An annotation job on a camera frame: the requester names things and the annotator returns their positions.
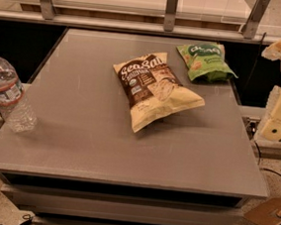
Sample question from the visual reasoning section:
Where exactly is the brown sea salt chip bag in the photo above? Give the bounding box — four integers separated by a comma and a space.
113, 53, 205, 133

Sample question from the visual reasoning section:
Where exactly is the green chip bag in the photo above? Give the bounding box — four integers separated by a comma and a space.
176, 43, 236, 82

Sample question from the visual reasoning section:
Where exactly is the clear plastic water bottle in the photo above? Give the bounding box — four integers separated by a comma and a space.
0, 57, 38, 133

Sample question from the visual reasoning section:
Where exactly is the grey drawer cabinet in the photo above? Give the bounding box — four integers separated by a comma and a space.
0, 171, 243, 225

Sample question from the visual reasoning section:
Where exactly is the black cable on floor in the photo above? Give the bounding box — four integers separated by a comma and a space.
243, 123, 281, 180

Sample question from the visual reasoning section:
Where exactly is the metal window frame rail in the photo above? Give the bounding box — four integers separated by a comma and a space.
0, 0, 281, 45

